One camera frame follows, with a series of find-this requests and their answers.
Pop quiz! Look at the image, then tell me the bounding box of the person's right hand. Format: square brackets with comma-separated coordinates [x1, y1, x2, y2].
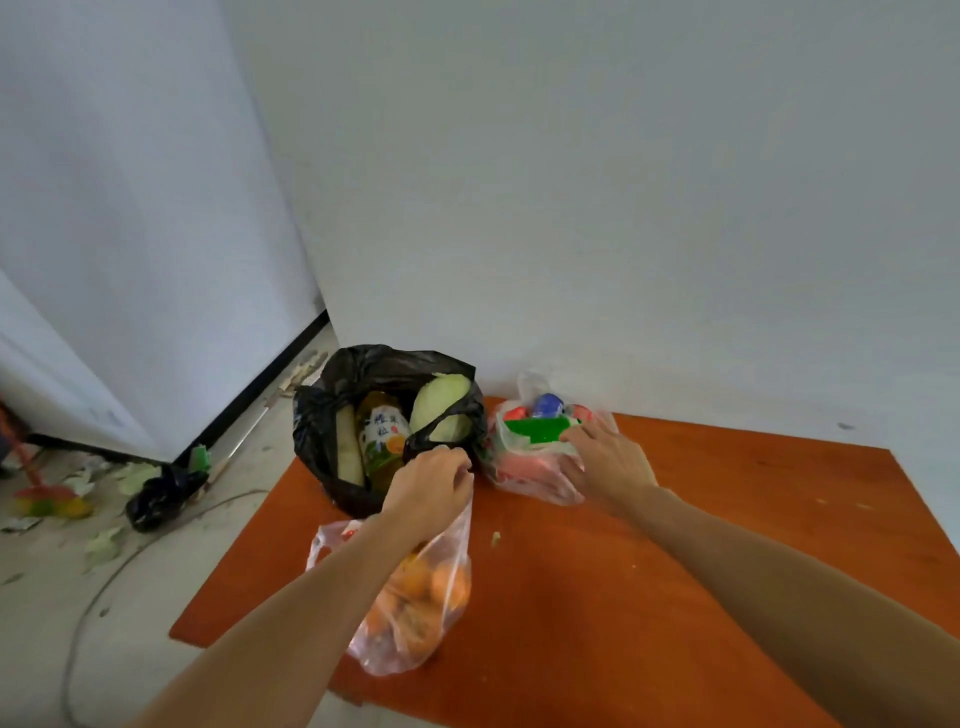
[558, 417, 660, 520]

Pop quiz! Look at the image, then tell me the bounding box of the person's left hand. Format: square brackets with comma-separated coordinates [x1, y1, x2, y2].
[380, 444, 476, 546]

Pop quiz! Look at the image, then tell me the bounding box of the clear plastic bag of cans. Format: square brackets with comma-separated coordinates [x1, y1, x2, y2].
[477, 369, 622, 507]

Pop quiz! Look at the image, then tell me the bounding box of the clear plastic bag of oranges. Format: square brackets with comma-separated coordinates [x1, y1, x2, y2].
[305, 471, 475, 678]

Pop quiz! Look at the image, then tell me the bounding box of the person's left forearm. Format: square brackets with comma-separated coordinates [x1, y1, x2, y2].
[127, 513, 438, 728]

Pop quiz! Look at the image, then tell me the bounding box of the person's right forearm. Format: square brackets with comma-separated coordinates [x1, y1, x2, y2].
[621, 483, 960, 728]

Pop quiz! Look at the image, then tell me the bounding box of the green flat package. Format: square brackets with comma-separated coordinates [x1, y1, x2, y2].
[503, 415, 583, 449]

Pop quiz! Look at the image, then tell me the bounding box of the pale green cabbage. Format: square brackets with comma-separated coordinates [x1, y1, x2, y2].
[408, 372, 474, 445]

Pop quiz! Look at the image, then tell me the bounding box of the orange juice bottle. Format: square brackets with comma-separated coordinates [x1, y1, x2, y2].
[357, 390, 413, 492]

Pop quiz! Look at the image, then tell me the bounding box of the pile of oranges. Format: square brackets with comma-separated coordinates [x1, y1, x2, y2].
[358, 553, 472, 663]

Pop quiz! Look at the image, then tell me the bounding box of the black plastic shopping bag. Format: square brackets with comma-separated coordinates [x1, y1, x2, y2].
[291, 344, 489, 520]

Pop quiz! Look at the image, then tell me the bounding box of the small black garbage bag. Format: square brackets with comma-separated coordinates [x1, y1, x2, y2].
[124, 463, 210, 534]

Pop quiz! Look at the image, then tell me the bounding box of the vegetable leaf scrap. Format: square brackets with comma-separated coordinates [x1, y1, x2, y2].
[114, 461, 163, 498]
[84, 525, 127, 568]

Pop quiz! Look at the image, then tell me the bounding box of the white cabinet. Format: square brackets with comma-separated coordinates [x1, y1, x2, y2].
[0, 268, 165, 462]

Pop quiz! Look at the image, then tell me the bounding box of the colourful broom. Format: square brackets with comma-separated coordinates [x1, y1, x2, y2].
[0, 403, 96, 521]

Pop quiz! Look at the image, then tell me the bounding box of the grey floor cable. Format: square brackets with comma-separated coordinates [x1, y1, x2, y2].
[60, 489, 271, 728]

